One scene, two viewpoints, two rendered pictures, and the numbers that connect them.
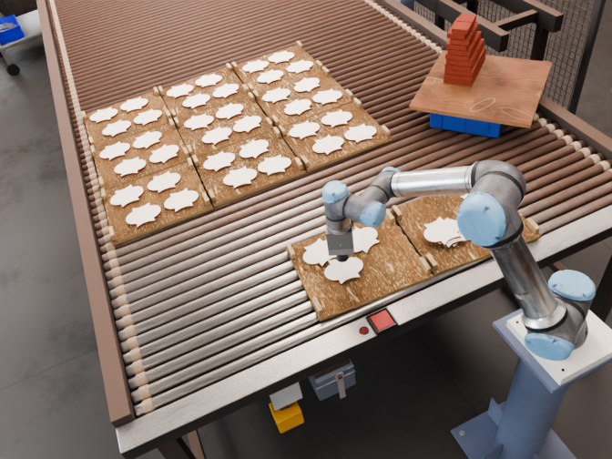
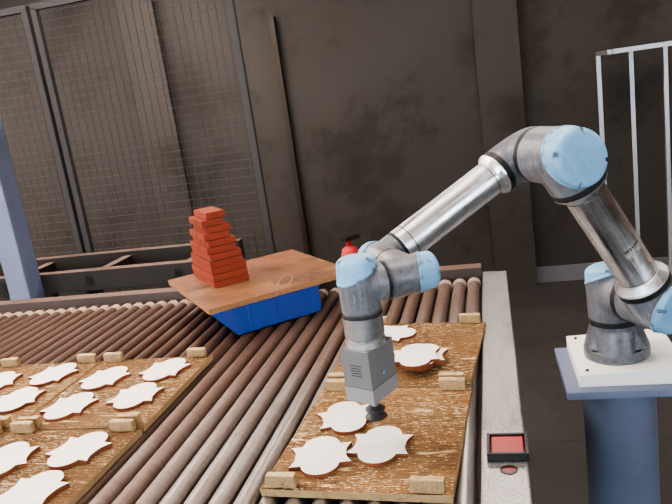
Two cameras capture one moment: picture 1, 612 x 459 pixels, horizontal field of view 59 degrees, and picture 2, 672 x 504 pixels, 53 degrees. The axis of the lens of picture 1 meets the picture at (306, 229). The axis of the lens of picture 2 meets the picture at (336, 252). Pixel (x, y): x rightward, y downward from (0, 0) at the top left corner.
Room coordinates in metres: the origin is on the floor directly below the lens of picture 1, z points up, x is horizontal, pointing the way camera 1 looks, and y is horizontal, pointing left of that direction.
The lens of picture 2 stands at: (0.63, 0.94, 1.61)
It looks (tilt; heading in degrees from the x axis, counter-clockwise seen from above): 13 degrees down; 300
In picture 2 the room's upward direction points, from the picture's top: 8 degrees counter-clockwise
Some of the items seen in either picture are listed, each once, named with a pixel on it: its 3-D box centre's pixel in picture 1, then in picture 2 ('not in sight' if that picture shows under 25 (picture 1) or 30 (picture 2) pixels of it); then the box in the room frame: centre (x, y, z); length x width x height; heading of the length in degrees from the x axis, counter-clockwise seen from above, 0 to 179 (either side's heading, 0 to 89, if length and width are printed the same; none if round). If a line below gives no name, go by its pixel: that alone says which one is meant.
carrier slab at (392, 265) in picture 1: (356, 261); (377, 436); (1.23, -0.15, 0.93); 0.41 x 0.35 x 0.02; 103
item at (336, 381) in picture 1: (331, 373); not in sight; (0.91, 0.00, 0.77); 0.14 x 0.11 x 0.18; 106
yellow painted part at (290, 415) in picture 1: (282, 402); not in sight; (0.86, 0.18, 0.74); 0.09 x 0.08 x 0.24; 106
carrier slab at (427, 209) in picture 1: (462, 222); (410, 353); (1.32, -0.56, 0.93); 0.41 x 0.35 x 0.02; 102
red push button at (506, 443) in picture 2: (382, 321); (507, 447); (0.97, -0.19, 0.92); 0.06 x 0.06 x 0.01; 16
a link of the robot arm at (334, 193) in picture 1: (336, 200); (360, 285); (1.20, -0.11, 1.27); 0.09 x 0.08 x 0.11; 48
